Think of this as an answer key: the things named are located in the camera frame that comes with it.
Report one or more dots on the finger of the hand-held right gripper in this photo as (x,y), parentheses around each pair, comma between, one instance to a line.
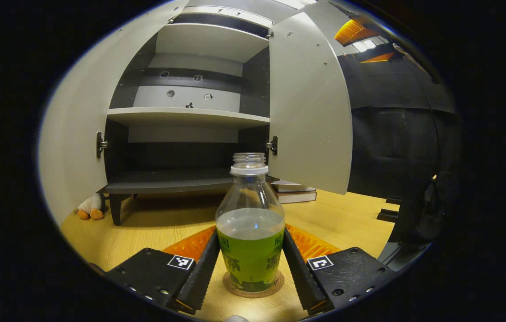
(353,32)
(382,57)

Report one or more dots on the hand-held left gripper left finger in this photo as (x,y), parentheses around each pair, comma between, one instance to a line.
(201,277)

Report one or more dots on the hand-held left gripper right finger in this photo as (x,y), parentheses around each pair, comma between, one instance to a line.
(300,277)

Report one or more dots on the round brown coaster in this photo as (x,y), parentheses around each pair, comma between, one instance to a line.
(230,288)

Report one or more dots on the green label plastic bottle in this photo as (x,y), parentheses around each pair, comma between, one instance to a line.
(250,250)

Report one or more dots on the grey cabinet door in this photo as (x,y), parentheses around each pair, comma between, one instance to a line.
(311,112)
(74,134)

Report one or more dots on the grey and black cabinet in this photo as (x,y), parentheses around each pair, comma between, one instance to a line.
(168,154)

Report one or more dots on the white cabinet shelf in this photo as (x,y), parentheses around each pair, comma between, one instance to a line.
(208,42)
(181,117)

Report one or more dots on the brown-edged book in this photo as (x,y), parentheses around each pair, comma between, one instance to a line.
(297,197)

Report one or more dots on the penguin plush toy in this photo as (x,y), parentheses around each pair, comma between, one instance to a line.
(90,206)

